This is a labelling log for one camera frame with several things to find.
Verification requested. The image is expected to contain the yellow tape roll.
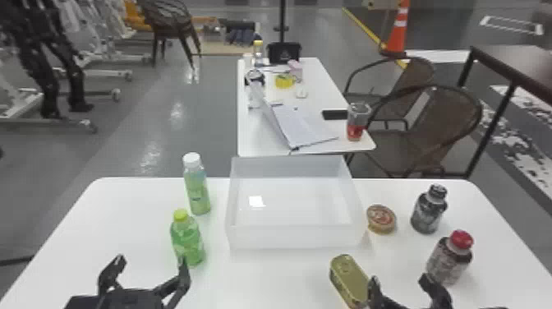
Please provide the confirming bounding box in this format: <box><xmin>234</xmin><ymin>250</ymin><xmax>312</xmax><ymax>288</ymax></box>
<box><xmin>274</xmin><ymin>73</ymin><xmax>297</xmax><ymax>90</ymax></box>

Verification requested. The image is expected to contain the white side table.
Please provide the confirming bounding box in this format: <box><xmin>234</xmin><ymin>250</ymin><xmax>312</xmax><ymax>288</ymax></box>
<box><xmin>236</xmin><ymin>57</ymin><xmax>378</xmax><ymax>166</ymax></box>

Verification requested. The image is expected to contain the red cup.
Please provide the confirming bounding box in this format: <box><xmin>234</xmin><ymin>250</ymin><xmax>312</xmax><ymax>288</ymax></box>
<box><xmin>346</xmin><ymin>101</ymin><xmax>373</xmax><ymax>142</ymax></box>

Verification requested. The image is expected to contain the dark side table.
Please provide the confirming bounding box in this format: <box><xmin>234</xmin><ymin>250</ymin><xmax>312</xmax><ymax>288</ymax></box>
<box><xmin>456</xmin><ymin>44</ymin><xmax>552</xmax><ymax>181</ymax></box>

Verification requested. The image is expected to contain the yellow can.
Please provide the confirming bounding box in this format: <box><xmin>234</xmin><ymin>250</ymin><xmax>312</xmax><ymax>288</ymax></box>
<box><xmin>329</xmin><ymin>253</ymin><xmax>370</xmax><ymax>309</ymax></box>

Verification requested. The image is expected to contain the grey laptop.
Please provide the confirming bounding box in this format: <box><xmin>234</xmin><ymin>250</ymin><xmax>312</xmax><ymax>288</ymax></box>
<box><xmin>249</xmin><ymin>81</ymin><xmax>340</xmax><ymax>152</ymax></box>

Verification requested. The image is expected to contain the dark bottle with black cap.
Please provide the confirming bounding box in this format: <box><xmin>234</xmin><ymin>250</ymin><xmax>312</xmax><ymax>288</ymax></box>
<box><xmin>410</xmin><ymin>183</ymin><xmax>449</xmax><ymax>235</ymax></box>

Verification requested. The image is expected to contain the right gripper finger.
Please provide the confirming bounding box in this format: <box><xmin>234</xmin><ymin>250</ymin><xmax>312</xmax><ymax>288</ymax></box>
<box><xmin>417</xmin><ymin>272</ymin><xmax>454</xmax><ymax>309</ymax></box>
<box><xmin>366</xmin><ymin>275</ymin><xmax>386</xmax><ymax>309</ymax></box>

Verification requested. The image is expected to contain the orange cone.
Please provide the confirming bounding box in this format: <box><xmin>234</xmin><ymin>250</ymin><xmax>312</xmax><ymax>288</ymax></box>
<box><xmin>379</xmin><ymin>0</ymin><xmax>411</xmax><ymax>58</ymax></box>

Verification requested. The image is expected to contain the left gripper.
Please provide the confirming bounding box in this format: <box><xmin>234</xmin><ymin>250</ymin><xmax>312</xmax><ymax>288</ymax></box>
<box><xmin>64</xmin><ymin>254</ymin><xmax>192</xmax><ymax>309</ymax></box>

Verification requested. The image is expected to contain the clear bottle with yellow cap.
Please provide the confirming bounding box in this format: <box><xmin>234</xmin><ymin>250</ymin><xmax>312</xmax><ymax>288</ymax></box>
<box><xmin>251</xmin><ymin>39</ymin><xmax>265</xmax><ymax>68</ymax></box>

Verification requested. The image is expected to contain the brown chair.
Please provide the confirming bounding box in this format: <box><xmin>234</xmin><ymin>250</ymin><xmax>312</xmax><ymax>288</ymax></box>
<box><xmin>136</xmin><ymin>0</ymin><xmax>203</xmax><ymax>69</ymax></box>
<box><xmin>343</xmin><ymin>56</ymin><xmax>438</xmax><ymax>131</ymax></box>
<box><xmin>346</xmin><ymin>83</ymin><xmax>484</xmax><ymax>179</ymax></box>

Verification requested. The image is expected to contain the dark bottle with red cap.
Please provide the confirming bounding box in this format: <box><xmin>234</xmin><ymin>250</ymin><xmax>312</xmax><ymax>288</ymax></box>
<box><xmin>425</xmin><ymin>229</ymin><xmax>475</xmax><ymax>286</ymax></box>

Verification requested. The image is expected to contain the green bottle with white cap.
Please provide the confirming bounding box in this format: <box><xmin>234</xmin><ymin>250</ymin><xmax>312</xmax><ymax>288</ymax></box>
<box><xmin>182</xmin><ymin>151</ymin><xmax>212</xmax><ymax>216</ymax></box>

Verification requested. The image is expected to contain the black bag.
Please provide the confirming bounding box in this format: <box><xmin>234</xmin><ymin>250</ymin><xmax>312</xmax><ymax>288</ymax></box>
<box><xmin>266</xmin><ymin>41</ymin><xmax>302</xmax><ymax>65</ymax></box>

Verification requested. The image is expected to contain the clear box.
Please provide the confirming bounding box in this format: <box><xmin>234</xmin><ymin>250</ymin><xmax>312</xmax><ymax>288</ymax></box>
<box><xmin>224</xmin><ymin>154</ymin><xmax>367</xmax><ymax>251</ymax></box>

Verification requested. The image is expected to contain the black phone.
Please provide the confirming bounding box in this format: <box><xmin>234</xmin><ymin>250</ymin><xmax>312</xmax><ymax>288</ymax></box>
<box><xmin>321</xmin><ymin>108</ymin><xmax>349</xmax><ymax>122</ymax></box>

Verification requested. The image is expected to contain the round brown can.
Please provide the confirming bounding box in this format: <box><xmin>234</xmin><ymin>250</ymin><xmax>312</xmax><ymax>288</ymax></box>
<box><xmin>366</xmin><ymin>204</ymin><xmax>398</xmax><ymax>235</ymax></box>

